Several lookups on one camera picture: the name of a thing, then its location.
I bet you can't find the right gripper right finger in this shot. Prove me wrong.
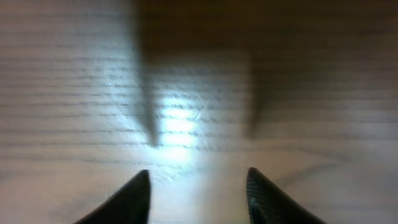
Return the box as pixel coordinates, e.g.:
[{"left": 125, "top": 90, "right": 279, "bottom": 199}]
[{"left": 246, "top": 167, "right": 325, "bottom": 224}]

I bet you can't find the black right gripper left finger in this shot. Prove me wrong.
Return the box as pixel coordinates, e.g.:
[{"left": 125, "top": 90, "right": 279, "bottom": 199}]
[{"left": 75, "top": 170, "right": 150, "bottom": 224}]

